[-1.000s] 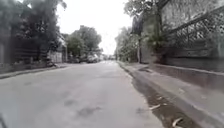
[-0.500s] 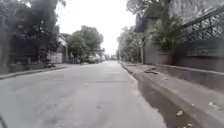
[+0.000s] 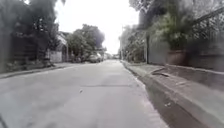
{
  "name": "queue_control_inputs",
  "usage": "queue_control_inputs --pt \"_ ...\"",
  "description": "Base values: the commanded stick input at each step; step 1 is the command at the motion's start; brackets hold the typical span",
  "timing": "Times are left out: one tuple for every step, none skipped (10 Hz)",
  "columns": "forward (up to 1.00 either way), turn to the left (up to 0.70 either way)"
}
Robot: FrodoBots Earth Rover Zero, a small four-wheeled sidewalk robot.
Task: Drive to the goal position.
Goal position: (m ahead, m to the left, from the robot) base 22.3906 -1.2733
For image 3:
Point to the parked vehicle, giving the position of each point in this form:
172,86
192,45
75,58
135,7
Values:
94,58

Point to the dark roadside gutter strip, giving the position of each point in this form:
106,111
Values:
166,106

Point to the raised concrete pavement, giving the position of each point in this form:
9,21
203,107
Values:
196,96

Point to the large dark tree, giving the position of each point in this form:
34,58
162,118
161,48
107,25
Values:
33,23

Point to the green bushes beside wall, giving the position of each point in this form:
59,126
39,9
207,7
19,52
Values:
133,45

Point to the pole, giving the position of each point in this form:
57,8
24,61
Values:
121,43

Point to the green leafy tree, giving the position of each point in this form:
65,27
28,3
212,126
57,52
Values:
85,40

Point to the grey concrete road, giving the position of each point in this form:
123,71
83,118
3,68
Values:
86,100

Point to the concrete kerb strip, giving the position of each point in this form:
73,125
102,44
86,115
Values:
30,70

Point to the large potted plant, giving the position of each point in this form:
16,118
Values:
175,36

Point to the dark fence with gate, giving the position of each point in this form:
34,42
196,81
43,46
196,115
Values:
20,50

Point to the house with sloped roof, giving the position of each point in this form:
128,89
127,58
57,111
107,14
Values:
59,48

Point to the grey wall with metal fence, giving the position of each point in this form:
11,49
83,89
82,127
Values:
206,43

